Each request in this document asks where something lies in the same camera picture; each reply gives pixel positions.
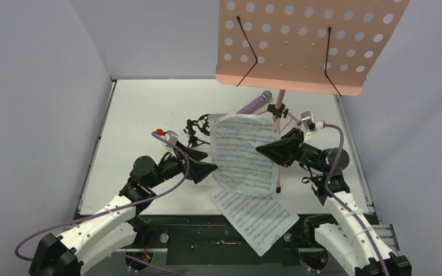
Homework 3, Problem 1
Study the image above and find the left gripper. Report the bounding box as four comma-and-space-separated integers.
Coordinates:
147, 141, 218, 189

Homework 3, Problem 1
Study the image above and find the sheet music page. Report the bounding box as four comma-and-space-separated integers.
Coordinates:
210, 188, 299, 256
208, 113, 280, 197

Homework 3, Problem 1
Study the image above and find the pink music stand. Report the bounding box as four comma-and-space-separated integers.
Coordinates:
215, 0, 411, 194

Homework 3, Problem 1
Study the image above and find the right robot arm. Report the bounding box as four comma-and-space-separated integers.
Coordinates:
256, 124, 412, 275

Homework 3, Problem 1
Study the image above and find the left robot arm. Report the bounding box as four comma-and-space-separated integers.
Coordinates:
29, 144, 218, 275

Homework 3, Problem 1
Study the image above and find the black mini tripod mic stand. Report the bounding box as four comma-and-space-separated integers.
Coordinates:
184, 114, 211, 148

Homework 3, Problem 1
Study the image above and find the purple glitter microphone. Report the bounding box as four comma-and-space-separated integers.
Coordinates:
236, 90, 272, 114

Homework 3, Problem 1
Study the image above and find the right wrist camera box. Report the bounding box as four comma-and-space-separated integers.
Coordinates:
300, 111, 317, 133

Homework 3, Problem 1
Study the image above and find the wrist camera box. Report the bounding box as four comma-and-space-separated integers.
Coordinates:
155, 129, 179, 148
300, 111, 317, 133

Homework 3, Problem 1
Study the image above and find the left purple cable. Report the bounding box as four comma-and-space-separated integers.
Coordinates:
14, 131, 191, 275

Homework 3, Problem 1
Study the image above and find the purple cable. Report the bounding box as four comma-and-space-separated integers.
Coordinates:
14, 131, 191, 275
318, 121, 391, 276

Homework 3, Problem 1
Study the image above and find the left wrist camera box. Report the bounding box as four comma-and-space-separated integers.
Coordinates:
155, 129, 179, 148

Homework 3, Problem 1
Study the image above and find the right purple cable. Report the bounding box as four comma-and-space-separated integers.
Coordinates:
318, 121, 391, 276

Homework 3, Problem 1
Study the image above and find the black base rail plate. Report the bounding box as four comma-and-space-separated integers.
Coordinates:
120, 214, 334, 269

